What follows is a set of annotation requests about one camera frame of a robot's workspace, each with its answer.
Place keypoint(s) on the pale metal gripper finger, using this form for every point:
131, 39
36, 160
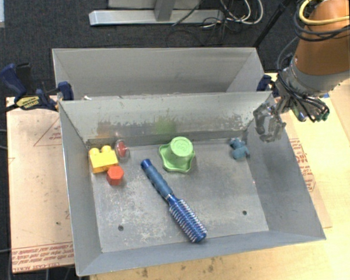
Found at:
260, 116
274, 129

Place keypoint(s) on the blue toy animal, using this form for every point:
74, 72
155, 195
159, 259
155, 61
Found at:
238, 149

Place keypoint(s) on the green toy cup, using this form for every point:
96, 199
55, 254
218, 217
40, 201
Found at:
178, 155

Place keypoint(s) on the grey metal bin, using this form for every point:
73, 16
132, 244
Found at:
195, 199

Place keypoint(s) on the blue hairbrush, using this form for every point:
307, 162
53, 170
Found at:
178, 203

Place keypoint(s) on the red and clear spinning top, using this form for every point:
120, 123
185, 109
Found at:
122, 149

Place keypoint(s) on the red hexagonal block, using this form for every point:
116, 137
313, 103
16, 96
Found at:
115, 175

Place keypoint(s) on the yellow toy brick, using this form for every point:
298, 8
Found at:
103, 159

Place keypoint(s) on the brown cardboard board, red print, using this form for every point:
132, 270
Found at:
37, 184

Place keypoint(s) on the black cylinder on white bracket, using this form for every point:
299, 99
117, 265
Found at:
300, 114

